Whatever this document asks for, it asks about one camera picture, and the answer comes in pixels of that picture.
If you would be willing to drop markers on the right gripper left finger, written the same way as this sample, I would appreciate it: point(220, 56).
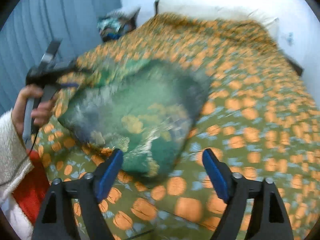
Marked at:
point(56, 217)

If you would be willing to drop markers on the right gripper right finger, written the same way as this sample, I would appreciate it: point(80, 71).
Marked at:
point(269, 218)

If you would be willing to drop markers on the green landscape print padded jacket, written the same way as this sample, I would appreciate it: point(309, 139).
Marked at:
point(147, 112)

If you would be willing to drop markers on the white fleece sleeve forearm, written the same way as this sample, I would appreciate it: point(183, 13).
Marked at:
point(14, 166)

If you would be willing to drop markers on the person's left hand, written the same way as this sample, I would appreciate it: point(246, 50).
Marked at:
point(23, 108)

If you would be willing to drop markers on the orange fleece blanket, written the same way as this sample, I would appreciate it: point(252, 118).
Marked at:
point(31, 192)

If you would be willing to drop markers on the blue grey curtain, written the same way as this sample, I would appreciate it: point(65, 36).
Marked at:
point(33, 24)

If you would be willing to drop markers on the green quilt with orange flowers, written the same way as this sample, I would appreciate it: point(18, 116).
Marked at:
point(259, 119)

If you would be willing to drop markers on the dark wooden nightstand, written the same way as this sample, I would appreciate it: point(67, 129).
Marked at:
point(295, 65)

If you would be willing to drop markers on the cream padded headboard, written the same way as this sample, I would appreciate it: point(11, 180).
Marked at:
point(210, 13)

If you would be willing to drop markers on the white wall socket with plug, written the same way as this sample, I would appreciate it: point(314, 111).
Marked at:
point(290, 39)

